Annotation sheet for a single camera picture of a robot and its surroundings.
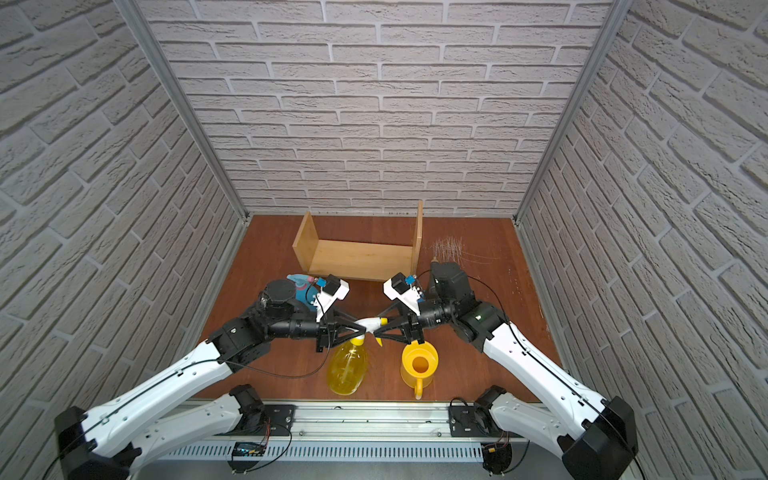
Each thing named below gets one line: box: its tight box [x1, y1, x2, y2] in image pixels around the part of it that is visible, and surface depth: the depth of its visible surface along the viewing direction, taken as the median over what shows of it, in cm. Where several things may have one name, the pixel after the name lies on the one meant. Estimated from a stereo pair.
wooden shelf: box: [292, 200, 423, 282], surface depth 99 cm
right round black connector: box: [481, 442, 513, 475], surface depth 72 cm
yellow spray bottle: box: [327, 317, 389, 396], surface depth 64 cm
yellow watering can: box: [401, 340, 439, 400], surface depth 74 cm
